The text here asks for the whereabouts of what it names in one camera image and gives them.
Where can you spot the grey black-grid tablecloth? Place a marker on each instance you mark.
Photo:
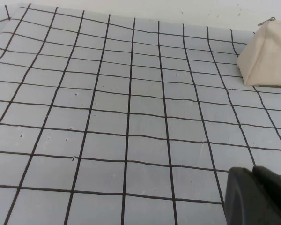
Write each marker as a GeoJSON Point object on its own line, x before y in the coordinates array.
{"type": "Point", "coordinates": [121, 122]}

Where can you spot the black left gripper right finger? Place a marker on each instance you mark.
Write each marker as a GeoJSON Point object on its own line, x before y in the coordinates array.
{"type": "Point", "coordinates": [276, 201]}

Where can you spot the cream canvas pencil case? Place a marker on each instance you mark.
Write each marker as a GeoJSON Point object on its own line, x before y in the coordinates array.
{"type": "Point", "coordinates": [264, 58]}

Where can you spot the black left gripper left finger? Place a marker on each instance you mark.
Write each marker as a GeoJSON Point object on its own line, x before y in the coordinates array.
{"type": "Point", "coordinates": [238, 201]}

